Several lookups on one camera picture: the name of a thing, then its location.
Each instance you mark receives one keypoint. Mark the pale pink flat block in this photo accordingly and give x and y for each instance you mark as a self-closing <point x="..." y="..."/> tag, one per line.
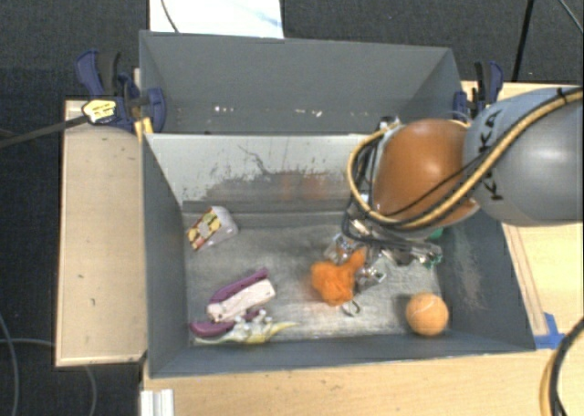
<point x="242" y="299"/>

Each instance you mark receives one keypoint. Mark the purple curved plastic toy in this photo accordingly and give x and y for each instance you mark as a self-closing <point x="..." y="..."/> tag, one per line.
<point x="232" y="288"/>

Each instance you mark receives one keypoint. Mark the orange ball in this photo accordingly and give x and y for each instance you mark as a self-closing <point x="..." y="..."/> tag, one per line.
<point x="427" y="315"/>

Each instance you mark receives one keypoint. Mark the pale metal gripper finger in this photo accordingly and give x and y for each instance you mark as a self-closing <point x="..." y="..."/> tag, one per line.
<point x="338" y="247"/>
<point x="370" y="277"/>

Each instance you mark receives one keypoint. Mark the toy sandwich wedge packet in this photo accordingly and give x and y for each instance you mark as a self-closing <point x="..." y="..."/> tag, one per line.
<point x="211" y="227"/>

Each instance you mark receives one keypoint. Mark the yellow and white toy dinosaur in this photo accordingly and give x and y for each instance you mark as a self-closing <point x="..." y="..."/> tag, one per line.
<point x="255" y="334"/>

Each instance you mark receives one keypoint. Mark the grey metal bin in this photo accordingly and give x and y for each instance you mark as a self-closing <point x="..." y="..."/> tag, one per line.
<point x="283" y="86"/>

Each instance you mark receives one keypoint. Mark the orange fluffy cloth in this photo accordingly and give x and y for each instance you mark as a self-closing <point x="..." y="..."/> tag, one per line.
<point x="335" y="278"/>

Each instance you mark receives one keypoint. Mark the pale wood flat board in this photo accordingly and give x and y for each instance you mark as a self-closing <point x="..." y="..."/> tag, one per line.
<point x="100" y="241"/>

